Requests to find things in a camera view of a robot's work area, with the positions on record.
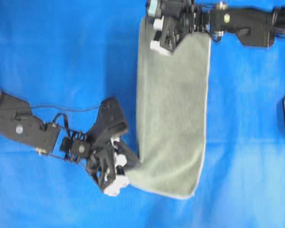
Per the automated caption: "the grey-green towel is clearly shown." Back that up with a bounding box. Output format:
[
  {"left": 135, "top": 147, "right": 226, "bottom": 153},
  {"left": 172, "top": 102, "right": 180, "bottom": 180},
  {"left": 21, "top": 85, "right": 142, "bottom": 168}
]
[{"left": 126, "top": 18, "right": 211, "bottom": 199}]

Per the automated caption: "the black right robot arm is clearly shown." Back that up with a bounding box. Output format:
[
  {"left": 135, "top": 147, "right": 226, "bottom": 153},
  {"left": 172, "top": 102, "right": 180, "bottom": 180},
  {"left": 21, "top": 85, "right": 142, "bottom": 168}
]
[{"left": 145, "top": 0, "right": 285, "bottom": 55}]

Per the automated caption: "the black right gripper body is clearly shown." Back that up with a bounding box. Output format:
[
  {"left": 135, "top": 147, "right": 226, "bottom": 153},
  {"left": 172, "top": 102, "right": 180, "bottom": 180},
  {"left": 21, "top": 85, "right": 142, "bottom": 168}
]
[{"left": 146, "top": 0, "right": 197, "bottom": 36}]

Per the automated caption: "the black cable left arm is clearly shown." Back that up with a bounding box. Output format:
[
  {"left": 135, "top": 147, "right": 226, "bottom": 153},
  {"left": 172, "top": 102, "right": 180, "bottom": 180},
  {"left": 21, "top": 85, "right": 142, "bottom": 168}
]
[{"left": 29, "top": 104, "right": 102, "bottom": 114}]

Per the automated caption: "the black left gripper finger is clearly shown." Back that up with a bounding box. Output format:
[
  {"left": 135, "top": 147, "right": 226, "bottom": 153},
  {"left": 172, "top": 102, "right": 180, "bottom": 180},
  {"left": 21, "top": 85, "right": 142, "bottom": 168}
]
[
  {"left": 113, "top": 140, "right": 141, "bottom": 168},
  {"left": 104, "top": 175, "right": 130, "bottom": 197}
]

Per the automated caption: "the blue table cloth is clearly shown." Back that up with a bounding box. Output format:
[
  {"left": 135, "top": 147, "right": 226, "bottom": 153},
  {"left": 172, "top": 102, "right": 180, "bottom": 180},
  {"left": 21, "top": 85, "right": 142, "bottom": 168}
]
[{"left": 0, "top": 0, "right": 285, "bottom": 228}]

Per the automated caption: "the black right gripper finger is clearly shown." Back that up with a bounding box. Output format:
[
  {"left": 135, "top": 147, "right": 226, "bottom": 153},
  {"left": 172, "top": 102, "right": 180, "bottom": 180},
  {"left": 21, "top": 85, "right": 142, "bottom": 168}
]
[
  {"left": 150, "top": 31, "right": 186, "bottom": 56},
  {"left": 153, "top": 16, "right": 164, "bottom": 31}
]

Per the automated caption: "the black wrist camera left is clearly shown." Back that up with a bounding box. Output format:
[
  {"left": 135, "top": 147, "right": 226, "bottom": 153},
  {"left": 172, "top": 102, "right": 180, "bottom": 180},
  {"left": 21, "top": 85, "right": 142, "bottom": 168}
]
[{"left": 87, "top": 97, "right": 129, "bottom": 144}]

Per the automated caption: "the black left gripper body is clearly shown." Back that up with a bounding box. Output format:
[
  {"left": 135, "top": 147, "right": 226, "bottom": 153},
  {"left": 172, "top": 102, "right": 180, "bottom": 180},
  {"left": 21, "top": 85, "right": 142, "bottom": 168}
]
[{"left": 85, "top": 141, "right": 116, "bottom": 188}]

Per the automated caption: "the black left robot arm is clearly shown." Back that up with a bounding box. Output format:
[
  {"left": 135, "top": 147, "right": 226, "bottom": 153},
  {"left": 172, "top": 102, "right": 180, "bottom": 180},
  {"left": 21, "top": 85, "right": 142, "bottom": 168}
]
[{"left": 0, "top": 91, "right": 141, "bottom": 197}]

